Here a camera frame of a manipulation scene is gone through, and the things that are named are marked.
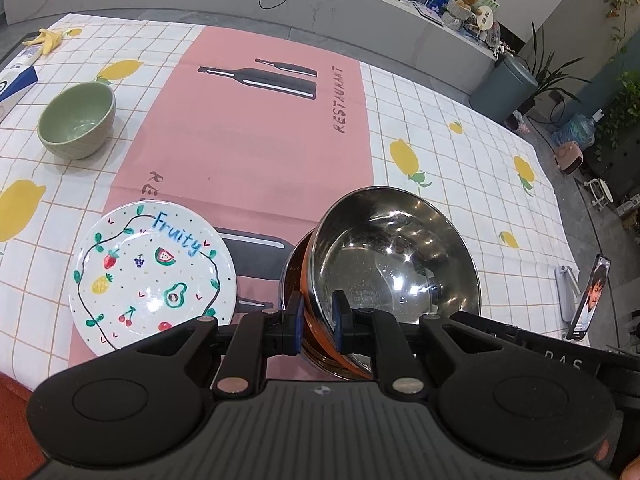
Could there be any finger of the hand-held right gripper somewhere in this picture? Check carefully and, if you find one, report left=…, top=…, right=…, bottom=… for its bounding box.
left=452, top=311, right=523, bottom=342

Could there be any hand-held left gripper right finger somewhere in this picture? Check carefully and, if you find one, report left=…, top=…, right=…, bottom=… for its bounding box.
left=331, top=290, right=487, bottom=395

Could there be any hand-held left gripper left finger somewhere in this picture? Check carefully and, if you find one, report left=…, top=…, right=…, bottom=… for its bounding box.
left=166, top=290, right=306, bottom=394

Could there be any stainless steel bowl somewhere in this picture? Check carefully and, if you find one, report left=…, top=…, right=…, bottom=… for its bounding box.
left=299, top=186, right=482, bottom=380

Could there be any white fruit print plate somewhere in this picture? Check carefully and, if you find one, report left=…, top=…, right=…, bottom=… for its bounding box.
left=68, top=200, right=237, bottom=358

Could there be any smartphone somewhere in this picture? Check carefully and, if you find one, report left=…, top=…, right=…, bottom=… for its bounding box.
left=570, top=255, right=613, bottom=342

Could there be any white phone stand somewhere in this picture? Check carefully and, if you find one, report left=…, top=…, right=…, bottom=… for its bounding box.
left=554, top=264, right=583, bottom=321

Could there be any white stool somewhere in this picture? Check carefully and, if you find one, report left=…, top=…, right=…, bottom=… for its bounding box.
left=581, top=179, right=613, bottom=211

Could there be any small pink appliance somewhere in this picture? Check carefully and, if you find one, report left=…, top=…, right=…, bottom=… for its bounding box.
left=555, top=141, right=587, bottom=177

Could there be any pink and lemon print tablecloth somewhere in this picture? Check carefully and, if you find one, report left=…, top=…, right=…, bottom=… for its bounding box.
left=0, top=12, right=583, bottom=396

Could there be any grey round bin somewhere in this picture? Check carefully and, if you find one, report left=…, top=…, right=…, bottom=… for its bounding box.
left=469, top=55, right=540, bottom=122

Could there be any leafy green plant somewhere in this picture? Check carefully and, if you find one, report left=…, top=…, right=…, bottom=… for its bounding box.
left=597, top=72, right=640, bottom=161

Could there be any tall green potted plant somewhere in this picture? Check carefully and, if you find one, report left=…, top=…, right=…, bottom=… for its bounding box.
left=520, top=22, right=593, bottom=106

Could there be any red seat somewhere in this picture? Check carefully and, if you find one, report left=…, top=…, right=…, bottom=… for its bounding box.
left=0, top=370, right=46, bottom=480

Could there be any green ceramic bowl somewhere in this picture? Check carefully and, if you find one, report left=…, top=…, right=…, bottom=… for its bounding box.
left=37, top=81, right=117, bottom=161

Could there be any blue and white box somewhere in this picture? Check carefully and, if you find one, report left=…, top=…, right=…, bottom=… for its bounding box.
left=0, top=64, right=40, bottom=123

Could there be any banana peel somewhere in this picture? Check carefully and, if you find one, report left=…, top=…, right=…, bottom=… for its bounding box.
left=22, top=28, right=66, bottom=57

